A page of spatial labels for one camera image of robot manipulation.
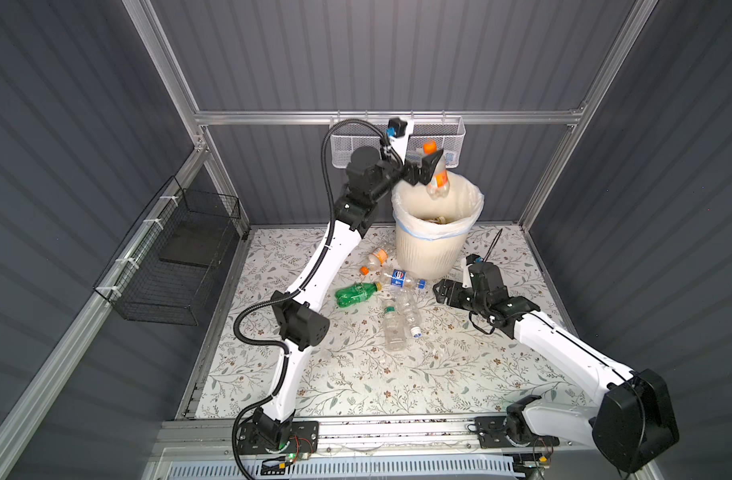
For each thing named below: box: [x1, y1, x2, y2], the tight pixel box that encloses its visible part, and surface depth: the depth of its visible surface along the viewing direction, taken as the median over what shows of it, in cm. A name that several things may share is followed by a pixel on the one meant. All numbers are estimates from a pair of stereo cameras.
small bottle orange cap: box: [359, 248, 391, 276], surface depth 107 cm
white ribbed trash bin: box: [391, 172, 485, 281], surface depth 93 cm
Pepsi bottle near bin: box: [378, 269, 428, 293], surface depth 101 cm
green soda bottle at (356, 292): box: [335, 282, 382, 307], surface depth 99 cm
